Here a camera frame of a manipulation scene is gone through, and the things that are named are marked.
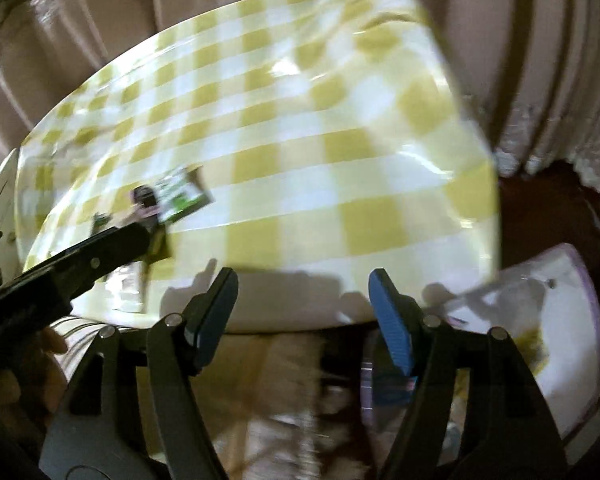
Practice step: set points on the person's left hand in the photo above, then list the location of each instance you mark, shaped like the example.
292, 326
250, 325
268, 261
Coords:
25, 375

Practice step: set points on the white storage box purple rim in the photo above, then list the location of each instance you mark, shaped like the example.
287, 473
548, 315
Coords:
555, 320

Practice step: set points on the dark purple snack packet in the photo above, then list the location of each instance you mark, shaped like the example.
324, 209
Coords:
145, 200

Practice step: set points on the yellow-green snack packet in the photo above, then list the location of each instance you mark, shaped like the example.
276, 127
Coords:
532, 350

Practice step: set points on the green and white snack packet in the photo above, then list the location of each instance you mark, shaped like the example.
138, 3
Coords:
182, 195

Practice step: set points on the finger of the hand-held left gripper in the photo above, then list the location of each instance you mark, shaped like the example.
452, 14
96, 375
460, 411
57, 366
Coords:
110, 250

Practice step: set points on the yellow checked tablecloth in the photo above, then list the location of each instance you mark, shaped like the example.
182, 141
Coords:
290, 135

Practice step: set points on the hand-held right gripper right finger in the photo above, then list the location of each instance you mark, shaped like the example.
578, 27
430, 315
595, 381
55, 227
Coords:
391, 320

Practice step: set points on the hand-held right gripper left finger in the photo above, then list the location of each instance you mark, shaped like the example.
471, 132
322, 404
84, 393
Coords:
211, 322

